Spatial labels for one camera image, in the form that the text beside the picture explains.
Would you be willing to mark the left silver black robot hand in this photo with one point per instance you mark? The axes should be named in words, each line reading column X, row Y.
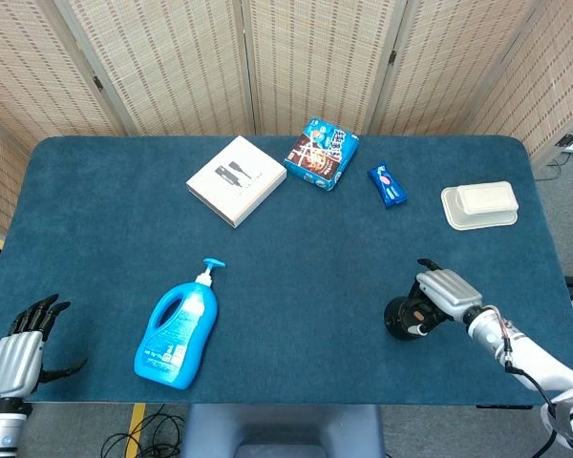
column 16, row 358

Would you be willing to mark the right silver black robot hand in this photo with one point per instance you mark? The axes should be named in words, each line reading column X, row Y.
column 441, row 296

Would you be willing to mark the small black round object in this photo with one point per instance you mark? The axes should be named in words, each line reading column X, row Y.
column 401, row 319

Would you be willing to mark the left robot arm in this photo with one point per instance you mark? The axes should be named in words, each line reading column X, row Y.
column 0, row 427

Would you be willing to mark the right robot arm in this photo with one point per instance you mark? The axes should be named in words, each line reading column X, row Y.
column 530, row 358

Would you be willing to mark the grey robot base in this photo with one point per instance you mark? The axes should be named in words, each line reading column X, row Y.
column 282, row 430

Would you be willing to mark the white plastic food container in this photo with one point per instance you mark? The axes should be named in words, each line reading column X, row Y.
column 480, row 205

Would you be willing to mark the blue cookie packet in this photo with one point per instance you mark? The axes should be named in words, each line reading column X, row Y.
column 387, row 185

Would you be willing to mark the blue detergent pump bottle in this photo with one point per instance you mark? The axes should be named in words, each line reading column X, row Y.
column 177, row 334

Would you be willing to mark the blue table mat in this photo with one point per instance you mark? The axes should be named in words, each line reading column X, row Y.
column 277, row 238

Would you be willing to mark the blue snack box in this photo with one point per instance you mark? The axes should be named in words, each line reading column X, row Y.
column 321, row 155

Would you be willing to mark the white flat product box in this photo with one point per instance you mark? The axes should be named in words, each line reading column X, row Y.
column 236, row 181

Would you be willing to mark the woven folding screen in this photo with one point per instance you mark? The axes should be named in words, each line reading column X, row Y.
column 286, row 67

